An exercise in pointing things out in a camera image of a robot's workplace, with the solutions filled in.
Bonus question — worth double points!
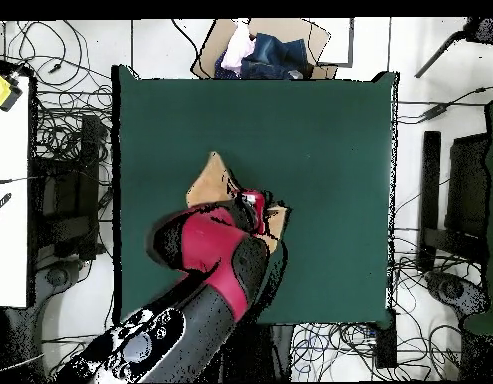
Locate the blue denim jeans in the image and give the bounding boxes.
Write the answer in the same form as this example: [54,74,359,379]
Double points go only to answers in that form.
[213,32,315,80]

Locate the brown cardboard box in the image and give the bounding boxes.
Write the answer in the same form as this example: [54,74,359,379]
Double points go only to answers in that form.
[190,17,339,80]

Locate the black rectangular box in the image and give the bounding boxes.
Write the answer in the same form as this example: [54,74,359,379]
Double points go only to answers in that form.
[375,309,398,369]

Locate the pale pink garment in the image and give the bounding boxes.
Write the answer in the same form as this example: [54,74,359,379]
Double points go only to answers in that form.
[220,19,257,75]

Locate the black chair frame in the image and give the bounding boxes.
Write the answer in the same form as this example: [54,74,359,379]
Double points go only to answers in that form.
[29,113,113,261]
[417,129,491,273]

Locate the white side table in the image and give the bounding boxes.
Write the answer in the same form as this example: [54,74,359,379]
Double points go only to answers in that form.
[0,75,31,308]

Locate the black tripod stand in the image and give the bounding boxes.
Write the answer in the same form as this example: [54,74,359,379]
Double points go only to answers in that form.
[414,16,493,79]

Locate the yellow emergency stop button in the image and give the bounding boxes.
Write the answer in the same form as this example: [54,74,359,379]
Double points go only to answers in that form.
[0,71,24,112]

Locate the dark green table cloth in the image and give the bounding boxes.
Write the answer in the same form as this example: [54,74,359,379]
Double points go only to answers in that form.
[111,65,399,329]

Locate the tan terry towel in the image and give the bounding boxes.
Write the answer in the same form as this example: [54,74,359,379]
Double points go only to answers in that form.
[185,150,291,253]

